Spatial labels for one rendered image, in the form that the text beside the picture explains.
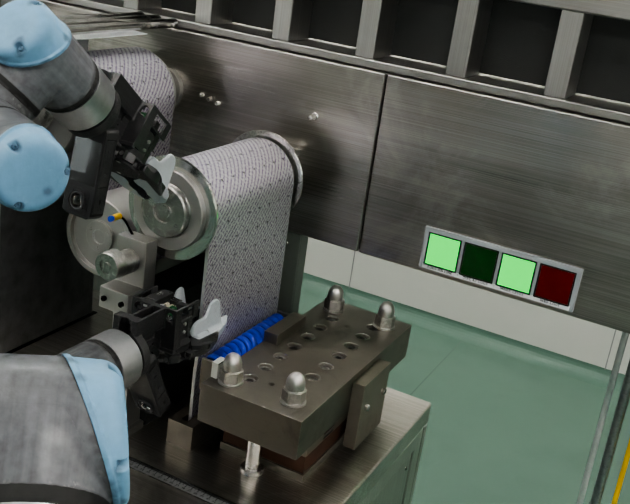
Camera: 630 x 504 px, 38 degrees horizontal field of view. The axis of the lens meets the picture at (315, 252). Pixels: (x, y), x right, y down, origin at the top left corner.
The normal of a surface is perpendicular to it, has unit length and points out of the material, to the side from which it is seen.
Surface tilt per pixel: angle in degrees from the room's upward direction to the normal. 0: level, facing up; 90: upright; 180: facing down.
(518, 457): 0
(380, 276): 90
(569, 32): 90
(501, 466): 0
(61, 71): 104
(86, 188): 81
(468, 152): 90
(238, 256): 90
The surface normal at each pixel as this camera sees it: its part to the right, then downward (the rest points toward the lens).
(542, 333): -0.45, 0.26
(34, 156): 0.57, 0.36
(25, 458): 0.11, -0.50
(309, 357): 0.14, -0.93
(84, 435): 0.20, -0.08
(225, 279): 0.88, 0.27
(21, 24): -0.26, -0.40
